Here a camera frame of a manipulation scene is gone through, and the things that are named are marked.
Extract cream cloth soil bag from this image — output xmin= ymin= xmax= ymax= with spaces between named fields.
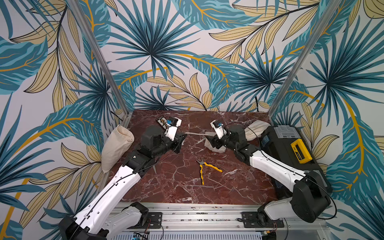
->
xmin=187 ymin=132 xmax=227 ymax=153

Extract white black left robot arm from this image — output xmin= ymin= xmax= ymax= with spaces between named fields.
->
xmin=59 ymin=126 xmax=187 ymax=240

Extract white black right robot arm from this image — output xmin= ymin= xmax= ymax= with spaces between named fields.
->
xmin=207 ymin=121 xmax=335 ymax=226

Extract cream cloth bag back right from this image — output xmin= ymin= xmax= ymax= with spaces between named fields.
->
xmin=245 ymin=120 xmax=271 ymax=141

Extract black charger board with leads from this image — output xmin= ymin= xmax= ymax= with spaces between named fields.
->
xmin=156 ymin=116 xmax=170 ymax=130

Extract black yellow toolbox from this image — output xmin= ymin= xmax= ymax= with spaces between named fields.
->
xmin=261 ymin=125 xmax=333 ymax=194

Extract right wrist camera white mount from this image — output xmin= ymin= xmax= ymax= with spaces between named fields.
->
xmin=211 ymin=120 xmax=227 ymax=139

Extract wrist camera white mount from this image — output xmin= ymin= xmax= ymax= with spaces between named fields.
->
xmin=165 ymin=117 xmax=182 ymax=141
xmin=211 ymin=120 xmax=227 ymax=139

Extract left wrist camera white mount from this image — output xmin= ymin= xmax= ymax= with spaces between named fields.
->
xmin=165 ymin=117 xmax=182 ymax=141

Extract yellow handled pliers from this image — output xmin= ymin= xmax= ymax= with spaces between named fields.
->
xmin=195 ymin=159 xmax=224 ymax=186

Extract cream cloth bag left wall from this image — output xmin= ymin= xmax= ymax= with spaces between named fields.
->
xmin=101 ymin=125 xmax=135 ymax=173

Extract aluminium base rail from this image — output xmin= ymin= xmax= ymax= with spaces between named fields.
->
xmin=110 ymin=202 xmax=332 ymax=240

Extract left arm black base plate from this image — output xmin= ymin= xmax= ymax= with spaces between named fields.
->
xmin=121 ymin=202 xmax=163 ymax=229

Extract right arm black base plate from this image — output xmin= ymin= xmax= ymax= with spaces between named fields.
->
xmin=237 ymin=206 xmax=285 ymax=230

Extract left aluminium frame post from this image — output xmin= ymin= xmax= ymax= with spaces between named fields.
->
xmin=68 ymin=0 xmax=129 ymax=119

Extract aluminium frame post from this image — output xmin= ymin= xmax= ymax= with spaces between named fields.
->
xmin=68 ymin=0 xmax=129 ymax=119
xmin=268 ymin=1 xmax=342 ymax=118

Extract right aluminium frame post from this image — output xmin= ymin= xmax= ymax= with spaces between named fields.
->
xmin=268 ymin=1 xmax=342 ymax=118

